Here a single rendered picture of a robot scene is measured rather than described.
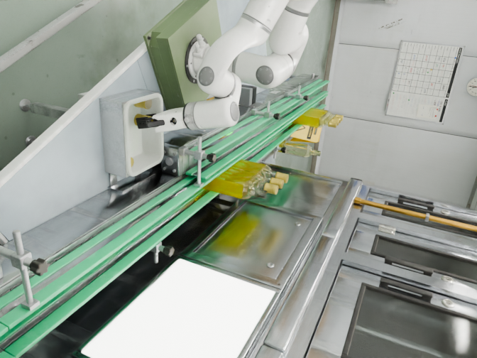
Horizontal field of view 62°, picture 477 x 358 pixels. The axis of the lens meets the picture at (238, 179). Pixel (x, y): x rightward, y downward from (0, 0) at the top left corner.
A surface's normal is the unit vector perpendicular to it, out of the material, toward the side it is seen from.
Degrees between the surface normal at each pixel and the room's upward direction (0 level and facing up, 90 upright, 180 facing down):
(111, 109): 90
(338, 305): 90
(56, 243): 90
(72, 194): 0
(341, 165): 90
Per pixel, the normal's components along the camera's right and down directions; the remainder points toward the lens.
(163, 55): -0.41, 0.69
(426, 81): -0.42, 0.35
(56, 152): 0.90, 0.22
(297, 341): 0.06, -0.91
